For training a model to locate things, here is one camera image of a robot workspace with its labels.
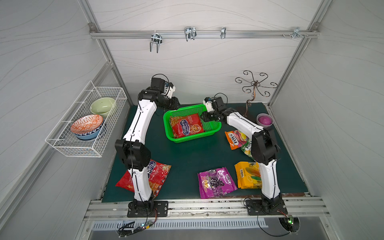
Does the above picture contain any orange Fox's candy bag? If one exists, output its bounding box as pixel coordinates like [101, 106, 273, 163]
[225, 130, 249, 150]

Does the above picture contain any red cookie candy bag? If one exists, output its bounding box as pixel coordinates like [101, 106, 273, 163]
[170, 114, 204, 139]

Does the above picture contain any red Konfety candy bag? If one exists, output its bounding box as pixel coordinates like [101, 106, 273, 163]
[116, 160, 172, 197]

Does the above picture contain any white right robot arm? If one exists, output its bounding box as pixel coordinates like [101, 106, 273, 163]
[202, 97, 282, 203]

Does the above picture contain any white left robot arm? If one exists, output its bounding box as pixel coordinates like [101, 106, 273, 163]
[115, 74, 180, 203]

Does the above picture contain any green Fox's candy bag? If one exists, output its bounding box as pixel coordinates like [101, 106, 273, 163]
[241, 140, 254, 159]

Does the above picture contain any grey bowl purple inside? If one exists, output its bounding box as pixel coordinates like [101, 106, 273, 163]
[256, 113, 274, 128]

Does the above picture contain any black metal jewelry stand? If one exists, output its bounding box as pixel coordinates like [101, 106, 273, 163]
[235, 70, 279, 117]

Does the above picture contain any light green bowl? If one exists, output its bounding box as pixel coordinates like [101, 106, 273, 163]
[90, 98, 116, 119]

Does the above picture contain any double prong metal hook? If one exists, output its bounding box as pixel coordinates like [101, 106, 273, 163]
[150, 33, 163, 53]

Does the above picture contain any yellow corn candy bag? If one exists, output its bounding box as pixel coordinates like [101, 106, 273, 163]
[235, 162, 262, 189]

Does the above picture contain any purple grape candy bag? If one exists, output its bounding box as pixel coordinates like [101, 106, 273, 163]
[198, 167, 238, 199]

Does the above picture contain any looped metal hook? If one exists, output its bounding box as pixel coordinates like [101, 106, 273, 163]
[184, 27, 197, 42]

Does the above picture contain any blue bowl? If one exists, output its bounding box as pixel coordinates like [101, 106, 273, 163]
[72, 128, 102, 141]

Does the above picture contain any orange patterned bowl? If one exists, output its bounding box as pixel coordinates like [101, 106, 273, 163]
[70, 115, 104, 134]

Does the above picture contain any small metal hook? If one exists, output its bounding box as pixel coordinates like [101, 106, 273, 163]
[220, 27, 227, 39]

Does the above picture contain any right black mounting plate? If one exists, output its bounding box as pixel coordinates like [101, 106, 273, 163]
[243, 196, 288, 216]

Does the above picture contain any black mounting plate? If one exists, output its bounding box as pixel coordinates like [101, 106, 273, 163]
[243, 196, 288, 216]
[127, 200, 169, 218]

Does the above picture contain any right metal peg hook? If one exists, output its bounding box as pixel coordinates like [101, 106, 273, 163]
[282, 28, 309, 40]

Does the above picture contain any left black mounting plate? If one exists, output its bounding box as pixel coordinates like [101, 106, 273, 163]
[127, 200, 169, 218]

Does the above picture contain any round black floor port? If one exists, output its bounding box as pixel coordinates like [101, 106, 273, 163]
[279, 217, 300, 233]

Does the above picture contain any white vented strip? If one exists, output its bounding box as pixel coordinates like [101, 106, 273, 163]
[92, 218, 269, 231]

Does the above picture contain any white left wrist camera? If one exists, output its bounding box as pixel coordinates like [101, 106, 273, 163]
[164, 83, 176, 99]

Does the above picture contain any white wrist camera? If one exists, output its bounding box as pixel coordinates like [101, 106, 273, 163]
[203, 97, 215, 113]
[164, 83, 176, 99]

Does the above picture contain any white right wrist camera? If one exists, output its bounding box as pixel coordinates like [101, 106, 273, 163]
[203, 97, 215, 113]

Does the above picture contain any white wire wall basket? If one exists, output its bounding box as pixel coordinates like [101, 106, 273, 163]
[46, 82, 127, 158]

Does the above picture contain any aluminium wall rail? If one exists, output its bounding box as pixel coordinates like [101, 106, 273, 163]
[88, 23, 321, 40]

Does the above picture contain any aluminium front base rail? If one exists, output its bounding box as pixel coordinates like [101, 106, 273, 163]
[84, 197, 331, 221]

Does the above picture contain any left cable bundle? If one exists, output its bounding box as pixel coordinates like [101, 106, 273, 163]
[117, 206, 159, 238]

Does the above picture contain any right black cable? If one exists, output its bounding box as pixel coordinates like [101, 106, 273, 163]
[254, 214, 292, 238]

